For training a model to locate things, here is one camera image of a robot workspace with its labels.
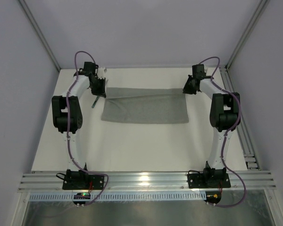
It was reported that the grey cloth napkin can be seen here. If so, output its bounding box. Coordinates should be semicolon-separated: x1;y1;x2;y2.
101;88;189;124

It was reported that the slotted grey cable duct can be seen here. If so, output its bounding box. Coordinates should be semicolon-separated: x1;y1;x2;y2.
29;190;206;202

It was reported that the aluminium right side rail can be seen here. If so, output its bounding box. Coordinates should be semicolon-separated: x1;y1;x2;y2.
218;66;261;170

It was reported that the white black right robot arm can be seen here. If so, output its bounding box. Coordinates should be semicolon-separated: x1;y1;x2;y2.
183;64;241;178

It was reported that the aluminium front rail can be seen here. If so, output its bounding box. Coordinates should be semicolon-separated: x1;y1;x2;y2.
18;170;276;192

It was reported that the right black connector board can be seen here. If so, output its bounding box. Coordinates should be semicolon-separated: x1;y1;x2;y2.
204;191;222;205

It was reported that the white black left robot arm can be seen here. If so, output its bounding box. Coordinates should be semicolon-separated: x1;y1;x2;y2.
51;62;106;171

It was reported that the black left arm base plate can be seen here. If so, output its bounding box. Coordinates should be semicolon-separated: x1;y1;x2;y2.
56;169;105;190

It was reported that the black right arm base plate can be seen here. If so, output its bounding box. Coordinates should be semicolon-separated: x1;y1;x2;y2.
187;172;231;189

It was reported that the aluminium left corner post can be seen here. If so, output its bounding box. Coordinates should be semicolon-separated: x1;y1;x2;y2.
16;0;61;72

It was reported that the aluminium rail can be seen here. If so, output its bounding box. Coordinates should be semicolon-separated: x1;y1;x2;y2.
218;66;261;170
18;170;276;192

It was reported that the left controller board with led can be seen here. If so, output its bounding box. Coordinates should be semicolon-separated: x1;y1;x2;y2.
72;192;91;206

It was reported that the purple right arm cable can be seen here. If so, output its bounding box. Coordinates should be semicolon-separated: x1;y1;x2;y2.
199;56;249;208

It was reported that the aluminium right corner post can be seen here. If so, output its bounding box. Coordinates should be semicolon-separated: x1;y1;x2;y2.
225;0;270;71

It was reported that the green handled knife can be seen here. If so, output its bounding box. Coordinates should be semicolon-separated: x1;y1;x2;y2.
92;96;100;108

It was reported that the aluminium corner post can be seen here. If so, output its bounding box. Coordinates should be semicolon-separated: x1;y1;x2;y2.
16;0;61;72
225;0;270;71

